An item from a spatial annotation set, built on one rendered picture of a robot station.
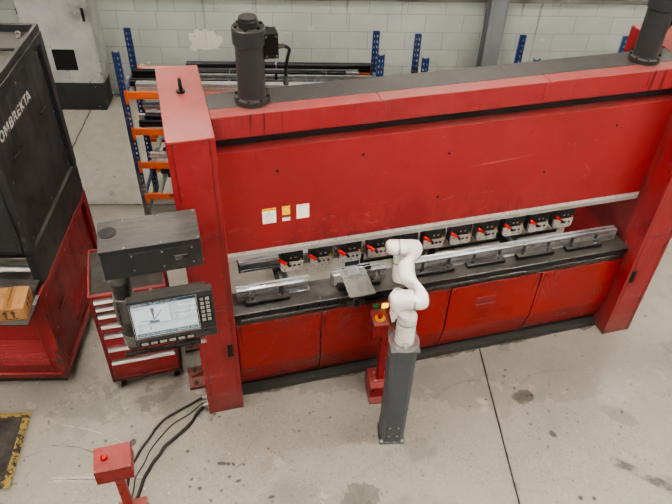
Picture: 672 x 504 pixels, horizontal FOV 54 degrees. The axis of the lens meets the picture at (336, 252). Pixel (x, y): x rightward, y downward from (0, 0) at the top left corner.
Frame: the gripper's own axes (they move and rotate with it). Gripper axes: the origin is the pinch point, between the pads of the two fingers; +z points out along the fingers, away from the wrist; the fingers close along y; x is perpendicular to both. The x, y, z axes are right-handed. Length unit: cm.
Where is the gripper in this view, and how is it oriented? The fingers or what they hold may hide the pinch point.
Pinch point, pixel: (393, 321)
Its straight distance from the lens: 460.6
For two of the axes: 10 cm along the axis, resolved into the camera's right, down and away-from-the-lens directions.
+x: 9.9, -0.6, 1.1
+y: 1.2, 7.2, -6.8
